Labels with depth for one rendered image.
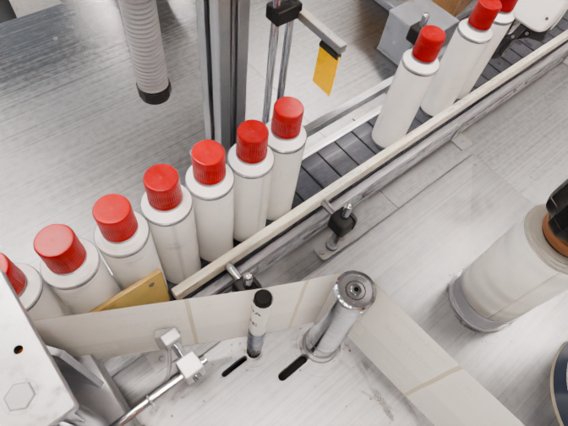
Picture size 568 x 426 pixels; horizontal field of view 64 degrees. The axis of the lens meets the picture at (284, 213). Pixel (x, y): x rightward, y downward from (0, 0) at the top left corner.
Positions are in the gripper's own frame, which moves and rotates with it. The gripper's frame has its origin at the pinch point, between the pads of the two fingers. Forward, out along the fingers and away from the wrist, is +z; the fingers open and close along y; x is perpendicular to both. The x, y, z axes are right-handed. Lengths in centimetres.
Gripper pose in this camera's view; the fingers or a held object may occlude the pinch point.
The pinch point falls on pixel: (499, 46)
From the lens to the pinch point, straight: 93.1
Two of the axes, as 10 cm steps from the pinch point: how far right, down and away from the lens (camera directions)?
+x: 6.9, -3.0, 6.6
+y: 6.3, 7.0, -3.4
